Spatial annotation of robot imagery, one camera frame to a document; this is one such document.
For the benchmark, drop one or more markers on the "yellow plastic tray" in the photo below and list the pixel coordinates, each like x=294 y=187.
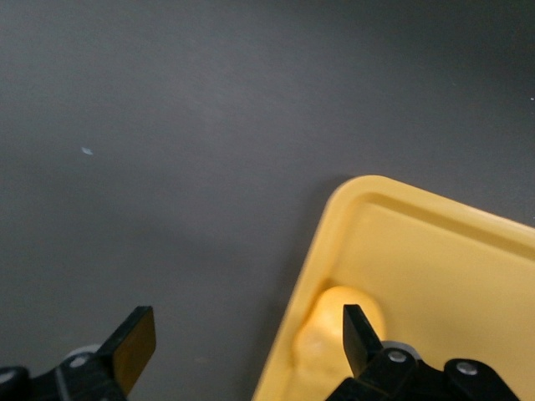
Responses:
x=439 y=271

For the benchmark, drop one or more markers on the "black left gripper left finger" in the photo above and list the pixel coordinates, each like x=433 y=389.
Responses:
x=131 y=351

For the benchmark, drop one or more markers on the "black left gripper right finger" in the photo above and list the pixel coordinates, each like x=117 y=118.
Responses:
x=359 y=342

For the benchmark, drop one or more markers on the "yellow potato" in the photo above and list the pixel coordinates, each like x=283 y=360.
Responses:
x=328 y=313

